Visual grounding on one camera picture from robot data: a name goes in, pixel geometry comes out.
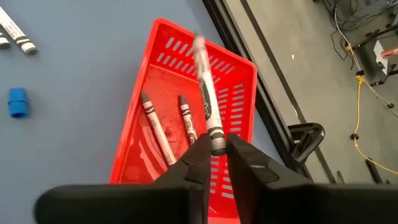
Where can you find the black equipment stand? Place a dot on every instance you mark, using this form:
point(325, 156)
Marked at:
point(370, 62)

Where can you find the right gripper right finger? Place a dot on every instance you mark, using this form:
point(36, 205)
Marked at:
point(295, 202)

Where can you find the red slotted basket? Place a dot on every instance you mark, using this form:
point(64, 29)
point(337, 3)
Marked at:
point(161, 74)

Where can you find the blue eraser cap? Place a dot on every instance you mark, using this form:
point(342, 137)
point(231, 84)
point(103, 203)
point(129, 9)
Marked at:
point(18, 102)

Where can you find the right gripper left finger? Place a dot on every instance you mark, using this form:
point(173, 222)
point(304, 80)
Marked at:
point(140, 202)

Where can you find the black frame bracket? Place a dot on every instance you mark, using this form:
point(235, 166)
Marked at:
point(306, 126)

